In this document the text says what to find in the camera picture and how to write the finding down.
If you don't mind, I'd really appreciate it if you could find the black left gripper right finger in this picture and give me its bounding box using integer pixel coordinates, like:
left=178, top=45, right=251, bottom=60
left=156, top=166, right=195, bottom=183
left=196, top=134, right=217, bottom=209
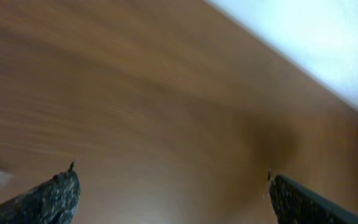
left=267, top=170, right=358, bottom=224

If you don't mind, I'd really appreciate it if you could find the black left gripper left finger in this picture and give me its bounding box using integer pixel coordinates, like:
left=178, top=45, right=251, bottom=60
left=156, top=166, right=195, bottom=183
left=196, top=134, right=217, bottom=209
left=0, top=162, right=80, bottom=224

